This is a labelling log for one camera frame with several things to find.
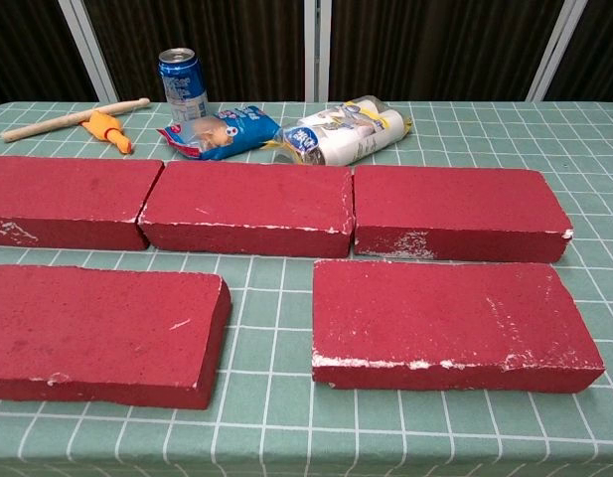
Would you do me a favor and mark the wooden stick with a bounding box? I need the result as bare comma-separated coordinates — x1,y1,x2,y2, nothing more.
1,97,152,144

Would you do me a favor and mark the pack of white rolls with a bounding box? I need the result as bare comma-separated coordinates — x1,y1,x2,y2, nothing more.
273,94,412,168

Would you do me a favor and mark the white screen frame post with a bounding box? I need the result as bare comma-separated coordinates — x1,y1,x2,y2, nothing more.
303,0,332,103
57,0,119,104
527,0,603,103

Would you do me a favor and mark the red foam brick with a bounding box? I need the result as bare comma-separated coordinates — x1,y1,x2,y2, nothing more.
353,164,574,264
311,258,607,396
0,263,233,410
0,154,166,251
137,159,356,259

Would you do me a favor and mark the green checked tablecloth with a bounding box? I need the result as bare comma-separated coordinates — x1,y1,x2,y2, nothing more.
0,100,613,477

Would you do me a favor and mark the orange rubber chicken toy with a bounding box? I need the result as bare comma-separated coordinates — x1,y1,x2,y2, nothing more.
79,110,133,156

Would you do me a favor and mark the blue soda can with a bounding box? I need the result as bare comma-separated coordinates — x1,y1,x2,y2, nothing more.
158,47,210,123

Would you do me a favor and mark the blue snack bag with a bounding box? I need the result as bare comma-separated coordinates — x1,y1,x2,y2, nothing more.
156,104,282,162

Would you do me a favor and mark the dark ribbed screen panel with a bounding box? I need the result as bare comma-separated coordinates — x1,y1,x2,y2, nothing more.
548,0,613,103
0,0,96,111
328,0,568,103
84,0,307,103

